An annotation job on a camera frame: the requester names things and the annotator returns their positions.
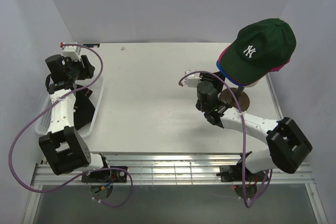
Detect blue baseball cap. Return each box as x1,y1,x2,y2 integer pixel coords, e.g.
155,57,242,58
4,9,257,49
216,61,247,87

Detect dark brown mannequin stand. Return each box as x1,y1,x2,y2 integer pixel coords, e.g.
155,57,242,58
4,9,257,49
219,87,250,111

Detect black baseball cap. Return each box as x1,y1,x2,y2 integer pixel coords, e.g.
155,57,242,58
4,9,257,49
73,88,95,131

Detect dark green baseball cap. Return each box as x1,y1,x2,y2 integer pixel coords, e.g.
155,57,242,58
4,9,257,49
220,18,297,84

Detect pink baseball cap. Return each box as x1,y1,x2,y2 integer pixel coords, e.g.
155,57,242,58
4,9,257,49
218,45,290,73

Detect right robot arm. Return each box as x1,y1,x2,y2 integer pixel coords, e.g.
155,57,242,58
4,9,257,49
196,72,312,182

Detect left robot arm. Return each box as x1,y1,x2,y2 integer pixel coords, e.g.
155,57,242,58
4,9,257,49
39,55,111,182

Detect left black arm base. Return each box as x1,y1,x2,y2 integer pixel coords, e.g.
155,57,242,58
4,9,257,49
81,166,128,183

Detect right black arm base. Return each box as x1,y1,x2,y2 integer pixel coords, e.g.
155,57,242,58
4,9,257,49
216,165,269,182

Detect white plastic basket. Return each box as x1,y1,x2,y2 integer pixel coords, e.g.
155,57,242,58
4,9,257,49
35,76,104,138

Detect small black label sticker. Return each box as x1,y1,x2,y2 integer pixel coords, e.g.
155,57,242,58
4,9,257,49
83,44,100,48

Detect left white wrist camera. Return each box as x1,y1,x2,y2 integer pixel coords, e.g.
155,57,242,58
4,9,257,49
60,42,81,61

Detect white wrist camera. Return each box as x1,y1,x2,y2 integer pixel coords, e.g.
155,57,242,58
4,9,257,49
60,42,81,61
181,73,201,88

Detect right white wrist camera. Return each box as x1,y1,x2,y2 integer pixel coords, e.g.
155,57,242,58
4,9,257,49
181,73,201,88

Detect aluminium rail frame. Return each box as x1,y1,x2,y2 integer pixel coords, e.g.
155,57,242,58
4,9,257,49
23,153,329,223

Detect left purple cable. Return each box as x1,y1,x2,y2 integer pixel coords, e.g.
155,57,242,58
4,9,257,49
9,42,133,208

